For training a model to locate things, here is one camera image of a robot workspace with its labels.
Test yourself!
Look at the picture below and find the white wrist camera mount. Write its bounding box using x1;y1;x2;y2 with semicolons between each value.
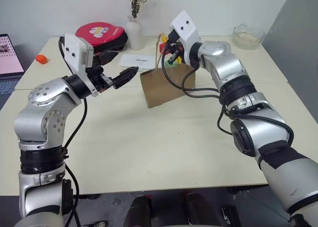
59;33;99;98
169;10;201;64

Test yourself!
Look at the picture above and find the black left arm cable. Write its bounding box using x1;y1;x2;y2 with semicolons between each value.
58;36;88;227

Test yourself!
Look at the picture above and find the clear glass bowl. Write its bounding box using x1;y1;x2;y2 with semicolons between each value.
232;23;267;50

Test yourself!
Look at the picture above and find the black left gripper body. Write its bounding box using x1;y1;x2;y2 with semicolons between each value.
85;53;114;93

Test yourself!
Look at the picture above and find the open laptop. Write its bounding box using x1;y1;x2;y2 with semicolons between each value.
0;33;26;96

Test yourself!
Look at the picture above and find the grey partition panel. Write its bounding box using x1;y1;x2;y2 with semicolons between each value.
261;0;318;126

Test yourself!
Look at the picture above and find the colourful plastic toy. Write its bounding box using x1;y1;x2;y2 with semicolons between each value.
159;32;184;68

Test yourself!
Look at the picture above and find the dried flower bunch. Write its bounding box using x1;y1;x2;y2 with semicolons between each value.
125;0;148;19

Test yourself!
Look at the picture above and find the flat white card box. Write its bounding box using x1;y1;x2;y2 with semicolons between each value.
119;53;156;73

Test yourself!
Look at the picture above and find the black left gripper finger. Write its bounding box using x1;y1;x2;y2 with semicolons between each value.
111;66;139;89
97;50;120;65

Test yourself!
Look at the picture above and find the brown paper bag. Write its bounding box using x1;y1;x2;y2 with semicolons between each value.
139;33;197;109

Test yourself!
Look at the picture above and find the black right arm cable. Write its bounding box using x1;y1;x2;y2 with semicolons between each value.
160;50;295;148

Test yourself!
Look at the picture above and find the dark rounded shape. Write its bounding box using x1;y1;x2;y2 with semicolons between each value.
123;195;153;227

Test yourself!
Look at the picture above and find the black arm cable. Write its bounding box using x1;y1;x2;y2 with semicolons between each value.
58;36;88;227
160;50;295;148

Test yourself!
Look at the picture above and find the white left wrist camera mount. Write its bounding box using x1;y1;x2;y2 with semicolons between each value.
59;33;99;98

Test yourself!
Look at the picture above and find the white ceramic vase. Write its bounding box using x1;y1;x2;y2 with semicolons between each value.
125;15;145;51

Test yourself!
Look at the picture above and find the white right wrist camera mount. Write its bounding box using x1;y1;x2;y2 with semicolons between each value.
169;10;201;64

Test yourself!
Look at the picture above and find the red round zip pouch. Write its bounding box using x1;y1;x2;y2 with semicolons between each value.
75;23;129;55

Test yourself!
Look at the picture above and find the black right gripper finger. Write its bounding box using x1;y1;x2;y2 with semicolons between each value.
167;50;180;66

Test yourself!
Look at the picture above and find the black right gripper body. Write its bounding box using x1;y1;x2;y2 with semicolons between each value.
164;28;186;64

